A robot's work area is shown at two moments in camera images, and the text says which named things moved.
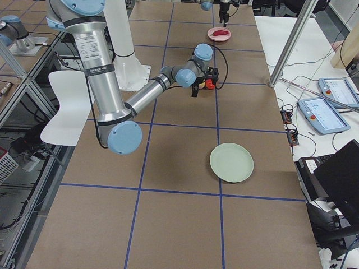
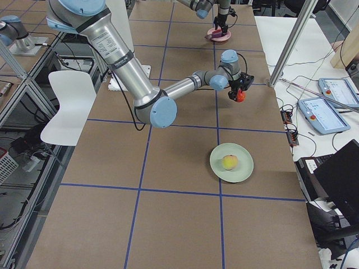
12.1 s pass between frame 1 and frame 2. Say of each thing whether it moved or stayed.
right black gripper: moved
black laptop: stayed
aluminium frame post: stayed
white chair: stayed
